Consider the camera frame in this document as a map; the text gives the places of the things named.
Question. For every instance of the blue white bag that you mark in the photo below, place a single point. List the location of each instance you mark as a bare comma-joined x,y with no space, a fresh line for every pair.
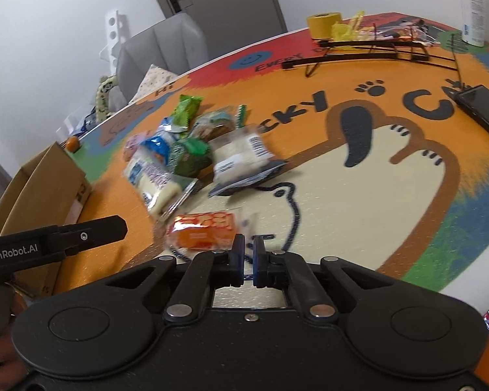
83,122

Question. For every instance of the black phone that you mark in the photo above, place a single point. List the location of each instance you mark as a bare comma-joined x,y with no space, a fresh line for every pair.
483,110

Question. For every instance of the person's left hand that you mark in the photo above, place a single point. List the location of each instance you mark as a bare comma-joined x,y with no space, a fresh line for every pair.
2,354

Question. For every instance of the clear plastic bag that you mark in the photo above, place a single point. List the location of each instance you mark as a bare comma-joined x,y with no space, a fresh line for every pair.
407,32

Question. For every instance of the blue white snack packet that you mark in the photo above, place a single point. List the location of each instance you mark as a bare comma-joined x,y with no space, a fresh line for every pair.
157,144

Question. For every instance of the grey chair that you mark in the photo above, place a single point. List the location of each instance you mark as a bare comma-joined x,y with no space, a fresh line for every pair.
163,44

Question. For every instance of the orange snack packet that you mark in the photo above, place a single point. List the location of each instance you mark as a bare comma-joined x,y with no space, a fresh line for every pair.
199,230

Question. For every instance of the dark green snack packet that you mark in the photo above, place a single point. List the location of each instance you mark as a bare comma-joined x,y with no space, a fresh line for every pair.
191,157

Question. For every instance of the cardboard box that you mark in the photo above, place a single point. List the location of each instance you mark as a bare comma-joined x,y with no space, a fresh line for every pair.
36,187

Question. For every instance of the yellow tape roll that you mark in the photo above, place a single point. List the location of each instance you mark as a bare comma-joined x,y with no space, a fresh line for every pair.
324,24

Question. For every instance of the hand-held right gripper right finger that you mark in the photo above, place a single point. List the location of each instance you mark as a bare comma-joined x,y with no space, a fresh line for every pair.
260,256

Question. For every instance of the pink snack packet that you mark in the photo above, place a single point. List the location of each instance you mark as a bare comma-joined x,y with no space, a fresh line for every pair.
132,144

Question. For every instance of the white holed rack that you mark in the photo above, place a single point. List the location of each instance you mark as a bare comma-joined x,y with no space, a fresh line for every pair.
113,36

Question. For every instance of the dotted cream pillow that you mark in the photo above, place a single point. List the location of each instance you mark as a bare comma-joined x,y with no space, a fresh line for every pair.
153,83

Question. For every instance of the white bread packet dark trim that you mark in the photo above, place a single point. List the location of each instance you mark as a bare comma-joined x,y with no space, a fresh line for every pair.
236,154

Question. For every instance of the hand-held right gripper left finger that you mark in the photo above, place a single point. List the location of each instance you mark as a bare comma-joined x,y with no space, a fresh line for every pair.
238,254

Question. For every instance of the light green snack packet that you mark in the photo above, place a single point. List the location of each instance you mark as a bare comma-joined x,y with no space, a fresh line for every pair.
185,110

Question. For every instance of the yellow plastic bag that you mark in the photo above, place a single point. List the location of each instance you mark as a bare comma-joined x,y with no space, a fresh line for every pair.
348,28

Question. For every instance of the orange fruit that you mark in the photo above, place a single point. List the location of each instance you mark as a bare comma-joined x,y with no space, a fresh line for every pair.
73,144

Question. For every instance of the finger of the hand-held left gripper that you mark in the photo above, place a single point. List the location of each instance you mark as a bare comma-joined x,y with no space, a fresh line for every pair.
106,229

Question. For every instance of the white bottle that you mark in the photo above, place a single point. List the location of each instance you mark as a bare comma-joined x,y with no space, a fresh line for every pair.
474,8

